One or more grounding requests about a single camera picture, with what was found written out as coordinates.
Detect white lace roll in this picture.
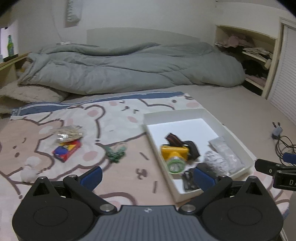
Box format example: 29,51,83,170
204,151,229,176

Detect grey toilet cover packet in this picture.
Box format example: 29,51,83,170
209,137,245,175

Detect green plastic clothes pegs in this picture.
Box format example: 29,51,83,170
104,142,127,163

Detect red blue card box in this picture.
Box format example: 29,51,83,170
52,139,82,163

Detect yellow headlamp with black strap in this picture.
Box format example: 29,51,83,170
160,133,201,174

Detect bag of rubber bands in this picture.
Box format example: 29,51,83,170
55,125,85,143

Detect white socks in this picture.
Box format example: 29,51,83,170
20,156,41,183

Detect cartoon bear blanket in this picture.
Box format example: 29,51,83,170
1,86,295,240

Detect white shallow cardboard box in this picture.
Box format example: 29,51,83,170
142,108,258,203

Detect white louvered door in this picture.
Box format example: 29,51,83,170
267,18,296,123

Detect grey quilted duvet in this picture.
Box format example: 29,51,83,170
18,42,245,95

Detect beige fluffy pillow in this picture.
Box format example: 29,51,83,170
1,81,68,114

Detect folded beige clothes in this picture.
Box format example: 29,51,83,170
242,47,273,60

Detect built-in closet shelf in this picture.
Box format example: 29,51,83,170
214,25,279,98

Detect wooden bedside shelf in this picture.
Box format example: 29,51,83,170
0,53,29,88

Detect pink clothes pile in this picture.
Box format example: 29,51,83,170
215,35,254,48

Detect grey headboard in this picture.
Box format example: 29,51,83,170
86,28,200,48

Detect green glass bottle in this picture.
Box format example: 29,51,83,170
7,35,14,56

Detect grey charger with cables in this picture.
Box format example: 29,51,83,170
271,122,295,166

